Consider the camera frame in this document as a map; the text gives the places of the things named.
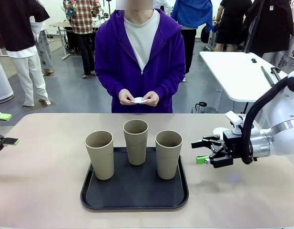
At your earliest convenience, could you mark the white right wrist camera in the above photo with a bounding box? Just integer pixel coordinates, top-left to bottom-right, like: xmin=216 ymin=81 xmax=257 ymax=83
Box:
xmin=224 ymin=111 xmax=245 ymax=134

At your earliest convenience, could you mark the white cylindrical air purifier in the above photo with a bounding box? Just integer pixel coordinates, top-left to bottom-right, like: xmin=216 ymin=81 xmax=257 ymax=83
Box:
xmin=0 ymin=51 xmax=15 ymax=105

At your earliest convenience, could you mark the white side table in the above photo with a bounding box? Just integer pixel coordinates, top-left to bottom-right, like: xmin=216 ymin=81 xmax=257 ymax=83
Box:
xmin=199 ymin=51 xmax=288 ymax=103

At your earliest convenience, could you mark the bystander in plaid shirt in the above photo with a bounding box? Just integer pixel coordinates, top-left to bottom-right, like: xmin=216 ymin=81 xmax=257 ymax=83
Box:
xmin=63 ymin=0 xmax=101 ymax=79

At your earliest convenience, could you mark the green flat object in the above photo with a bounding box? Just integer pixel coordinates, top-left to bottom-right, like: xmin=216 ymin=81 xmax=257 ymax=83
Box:
xmin=0 ymin=107 xmax=13 ymax=121

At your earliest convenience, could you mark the person's left hand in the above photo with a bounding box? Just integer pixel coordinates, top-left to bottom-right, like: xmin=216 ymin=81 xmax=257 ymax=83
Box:
xmin=141 ymin=91 xmax=160 ymax=107

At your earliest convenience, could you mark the tall beige cup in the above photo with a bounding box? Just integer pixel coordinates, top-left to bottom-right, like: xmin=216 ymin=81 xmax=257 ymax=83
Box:
xmin=84 ymin=130 xmax=114 ymax=180
xmin=123 ymin=119 xmax=149 ymax=166
xmin=155 ymin=130 xmax=183 ymax=180

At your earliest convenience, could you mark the glass jug black lid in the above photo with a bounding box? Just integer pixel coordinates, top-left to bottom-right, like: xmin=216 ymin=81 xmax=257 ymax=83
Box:
xmin=191 ymin=102 xmax=219 ymax=114

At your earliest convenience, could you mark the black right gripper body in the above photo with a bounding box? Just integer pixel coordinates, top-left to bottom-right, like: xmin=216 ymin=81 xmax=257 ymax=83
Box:
xmin=222 ymin=130 xmax=245 ymax=159

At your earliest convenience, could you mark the person's left forearm purple sleeve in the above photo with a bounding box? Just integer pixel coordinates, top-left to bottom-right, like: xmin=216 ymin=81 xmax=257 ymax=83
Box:
xmin=156 ymin=66 xmax=186 ymax=105

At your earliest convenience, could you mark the bystander in black dress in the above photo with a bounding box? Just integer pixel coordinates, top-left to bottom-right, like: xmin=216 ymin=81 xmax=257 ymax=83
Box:
xmin=213 ymin=0 xmax=253 ymax=52

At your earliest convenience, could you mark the bystander in black coat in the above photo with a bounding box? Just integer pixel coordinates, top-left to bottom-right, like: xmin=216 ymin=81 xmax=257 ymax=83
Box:
xmin=243 ymin=0 xmax=294 ymax=70

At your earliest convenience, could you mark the bystander in grey trousers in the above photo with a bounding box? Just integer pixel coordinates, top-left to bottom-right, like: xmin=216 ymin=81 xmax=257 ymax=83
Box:
xmin=30 ymin=16 xmax=54 ymax=76

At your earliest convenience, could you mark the person's right forearm purple sleeve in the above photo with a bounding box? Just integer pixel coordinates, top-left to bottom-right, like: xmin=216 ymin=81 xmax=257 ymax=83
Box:
xmin=94 ymin=66 xmax=125 ymax=102

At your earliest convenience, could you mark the person in purple hoodie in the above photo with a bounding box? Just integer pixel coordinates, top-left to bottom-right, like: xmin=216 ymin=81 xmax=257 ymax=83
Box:
xmin=94 ymin=8 xmax=186 ymax=114

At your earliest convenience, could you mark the person's right hand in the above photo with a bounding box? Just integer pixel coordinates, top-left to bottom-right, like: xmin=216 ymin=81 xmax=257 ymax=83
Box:
xmin=118 ymin=89 xmax=136 ymax=105

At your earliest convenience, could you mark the black plastic tray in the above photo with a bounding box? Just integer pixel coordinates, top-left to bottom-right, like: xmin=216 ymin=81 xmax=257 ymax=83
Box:
xmin=80 ymin=146 xmax=190 ymax=211

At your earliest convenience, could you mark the wooden top background desk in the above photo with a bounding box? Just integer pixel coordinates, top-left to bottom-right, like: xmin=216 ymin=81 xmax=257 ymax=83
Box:
xmin=49 ymin=22 xmax=75 ymax=61

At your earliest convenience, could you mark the dark metal rod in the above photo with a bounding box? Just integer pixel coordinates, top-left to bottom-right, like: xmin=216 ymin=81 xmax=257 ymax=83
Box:
xmin=261 ymin=66 xmax=275 ymax=87
xmin=270 ymin=67 xmax=282 ymax=81

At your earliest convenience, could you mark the bystander in blue jacket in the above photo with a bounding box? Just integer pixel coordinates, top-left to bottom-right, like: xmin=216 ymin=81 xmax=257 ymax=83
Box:
xmin=172 ymin=0 xmax=213 ymax=82

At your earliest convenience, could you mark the bystander in black shirt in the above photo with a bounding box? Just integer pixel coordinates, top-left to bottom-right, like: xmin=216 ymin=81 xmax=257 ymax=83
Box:
xmin=0 ymin=0 xmax=51 ymax=107

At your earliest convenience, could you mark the white scalloped paper coaster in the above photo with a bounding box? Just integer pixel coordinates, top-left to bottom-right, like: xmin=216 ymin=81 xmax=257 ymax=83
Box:
xmin=129 ymin=96 xmax=150 ymax=105
xmin=213 ymin=127 xmax=227 ymax=137

